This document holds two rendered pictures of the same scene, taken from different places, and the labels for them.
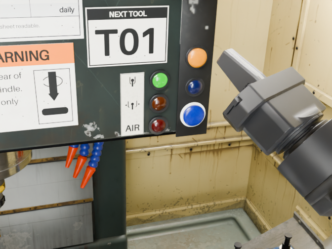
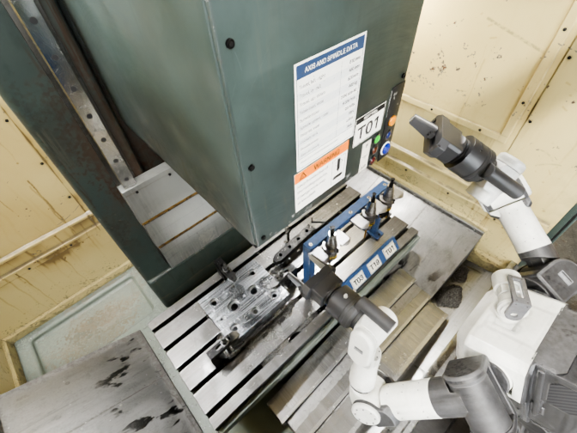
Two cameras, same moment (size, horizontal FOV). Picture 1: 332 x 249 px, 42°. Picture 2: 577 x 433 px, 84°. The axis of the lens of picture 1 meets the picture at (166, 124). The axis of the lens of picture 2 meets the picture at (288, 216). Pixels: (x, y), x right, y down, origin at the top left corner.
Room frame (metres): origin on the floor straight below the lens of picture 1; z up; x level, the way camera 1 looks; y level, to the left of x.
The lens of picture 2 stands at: (0.03, 0.44, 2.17)
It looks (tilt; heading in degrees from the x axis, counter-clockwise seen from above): 50 degrees down; 338
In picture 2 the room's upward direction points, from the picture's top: 4 degrees counter-clockwise
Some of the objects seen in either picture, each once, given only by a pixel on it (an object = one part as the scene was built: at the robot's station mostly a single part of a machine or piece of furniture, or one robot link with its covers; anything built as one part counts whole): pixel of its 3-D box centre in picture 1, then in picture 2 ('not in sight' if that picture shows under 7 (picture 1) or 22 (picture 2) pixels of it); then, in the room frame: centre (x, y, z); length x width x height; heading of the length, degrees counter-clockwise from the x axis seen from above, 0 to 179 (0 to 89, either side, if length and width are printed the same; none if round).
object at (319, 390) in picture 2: not in sight; (367, 353); (0.32, 0.00, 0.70); 0.90 x 0.30 x 0.16; 108
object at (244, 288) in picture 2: not in sight; (244, 300); (0.65, 0.41, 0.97); 0.29 x 0.23 x 0.05; 108
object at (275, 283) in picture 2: not in sight; (283, 278); (0.67, 0.23, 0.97); 0.13 x 0.03 x 0.15; 108
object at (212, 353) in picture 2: not in sight; (224, 346); (0.51, 0.53, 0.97); 0.13 x 0.03 x 0.15; 108
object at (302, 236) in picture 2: not in sight; (294, 246); (0.82, 0.10, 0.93); 0.26 x 0.05 x 0.06; 113
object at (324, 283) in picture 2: not in sight; (331, 292); (0.36, 0.20, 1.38); 0.13 x 0.12 x 0.10; 108
